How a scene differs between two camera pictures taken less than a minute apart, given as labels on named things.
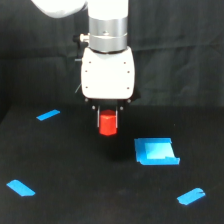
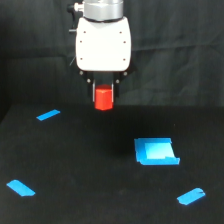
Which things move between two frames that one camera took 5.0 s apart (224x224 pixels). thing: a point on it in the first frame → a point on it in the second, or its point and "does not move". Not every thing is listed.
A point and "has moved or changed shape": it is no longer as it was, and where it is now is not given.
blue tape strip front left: x=20 y=188 does not move
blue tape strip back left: x=48 y=115 does not move
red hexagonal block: x=107 y=122 has moved or changed shape
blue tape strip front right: x=191 y=196 does not move
